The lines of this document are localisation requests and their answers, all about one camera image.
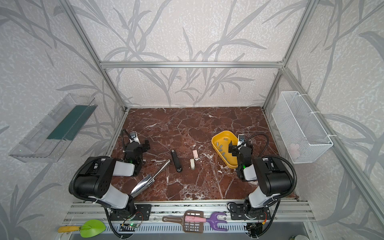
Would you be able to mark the brown slotted spatula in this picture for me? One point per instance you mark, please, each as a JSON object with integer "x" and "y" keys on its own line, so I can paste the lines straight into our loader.
{"x": 187, "y": 227}

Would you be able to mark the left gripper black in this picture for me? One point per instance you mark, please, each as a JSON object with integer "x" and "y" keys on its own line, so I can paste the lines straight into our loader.
{"x": 137, "y": 147}

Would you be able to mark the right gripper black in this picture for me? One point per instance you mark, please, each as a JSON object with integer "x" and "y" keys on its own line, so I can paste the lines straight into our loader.
{"x": 237, "y": 150}

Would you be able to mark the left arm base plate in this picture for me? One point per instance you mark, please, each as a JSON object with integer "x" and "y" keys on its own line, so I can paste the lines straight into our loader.
{"x": 141, "y": 212}

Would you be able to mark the yellow plastic tray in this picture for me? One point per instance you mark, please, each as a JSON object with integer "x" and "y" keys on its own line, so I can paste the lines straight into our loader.
{"x": 220, "y": 143}

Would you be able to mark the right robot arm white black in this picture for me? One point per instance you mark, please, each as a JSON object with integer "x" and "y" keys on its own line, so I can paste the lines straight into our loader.
{"x": 276, "y": 176}

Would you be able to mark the pink handle tool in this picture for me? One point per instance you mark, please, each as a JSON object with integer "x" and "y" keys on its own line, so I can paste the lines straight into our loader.
{"x": 194, "y": 219}

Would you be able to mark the clear plastic wall bin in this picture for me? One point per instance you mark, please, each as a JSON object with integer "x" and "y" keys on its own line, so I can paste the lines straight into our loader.
{"x": 47, "y": 142}

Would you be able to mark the pink mini stapler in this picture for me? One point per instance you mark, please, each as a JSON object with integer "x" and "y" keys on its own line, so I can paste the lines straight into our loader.
{"x": 195, "y": 154}

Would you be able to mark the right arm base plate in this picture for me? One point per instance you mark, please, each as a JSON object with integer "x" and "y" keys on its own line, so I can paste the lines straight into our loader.
{"x": 245, "y": 212}

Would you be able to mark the green yellow scoop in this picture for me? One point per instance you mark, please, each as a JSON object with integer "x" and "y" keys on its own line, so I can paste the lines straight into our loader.
{"x": 89, "y": 229}

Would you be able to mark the white wire mesh basket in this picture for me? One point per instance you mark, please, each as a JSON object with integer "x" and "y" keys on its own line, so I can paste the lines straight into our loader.
{"x": 303, "y": 135}

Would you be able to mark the small circuit board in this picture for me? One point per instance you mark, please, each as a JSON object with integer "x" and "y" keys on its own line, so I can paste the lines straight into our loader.
{"x": 131, "y": 227}

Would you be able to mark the purple plastic fork tool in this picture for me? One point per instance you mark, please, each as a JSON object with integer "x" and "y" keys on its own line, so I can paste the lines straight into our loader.
{"x": 214, "y": 221}

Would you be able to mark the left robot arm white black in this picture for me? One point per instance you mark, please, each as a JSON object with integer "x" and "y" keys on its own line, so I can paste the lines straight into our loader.
{"x": 92, "y": 181}

